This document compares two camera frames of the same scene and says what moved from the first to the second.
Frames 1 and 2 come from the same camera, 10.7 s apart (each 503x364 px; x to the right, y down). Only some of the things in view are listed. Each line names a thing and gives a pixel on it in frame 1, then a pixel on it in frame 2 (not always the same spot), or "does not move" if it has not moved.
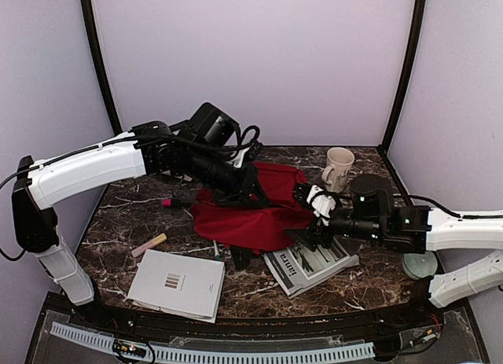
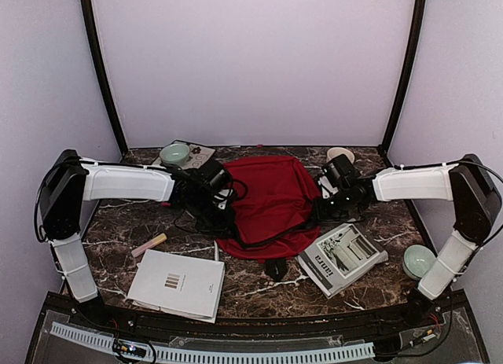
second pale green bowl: [419, 266] does not move
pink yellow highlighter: [148, 245] does not move
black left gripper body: [224, 182] to [210, 221]
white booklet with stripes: [178, 284] does not move
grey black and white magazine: [296, 268] to [338, 259]
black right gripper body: [366, 229] to [337, 210]
